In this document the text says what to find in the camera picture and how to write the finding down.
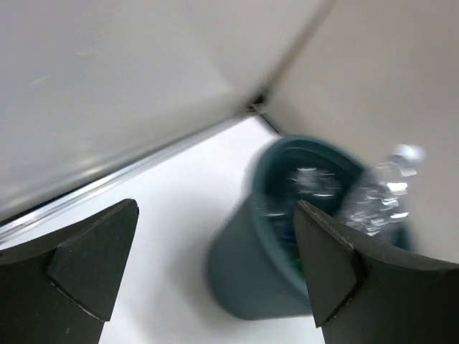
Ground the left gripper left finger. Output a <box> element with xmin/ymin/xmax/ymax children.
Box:
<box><xmin>1</xmin><ymin>199</ymin><xmax>138</xmax><ymax>343</ymax></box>

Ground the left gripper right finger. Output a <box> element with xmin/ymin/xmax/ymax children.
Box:
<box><xmin>294</xmin><ymin>202</ymin><xmax>458</xmax><ymax>343</ymax></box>

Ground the clear crushed plastic bottle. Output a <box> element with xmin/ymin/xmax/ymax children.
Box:
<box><xmin>336</xmin><ymin>144</ymin><xmax>425</xmax><ymax>242</ymax></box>

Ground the tall blue-label water bottle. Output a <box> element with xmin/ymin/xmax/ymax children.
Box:
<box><xmin>265</xmin><ymin>167</ymin><xmax>342</xmax><ymax>219</ymax></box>

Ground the dark teal plastic bin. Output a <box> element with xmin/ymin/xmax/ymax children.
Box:
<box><xmin>206</xmin><ymin>134</ymin><xmax>413</xmax><ymax>321</ymax></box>

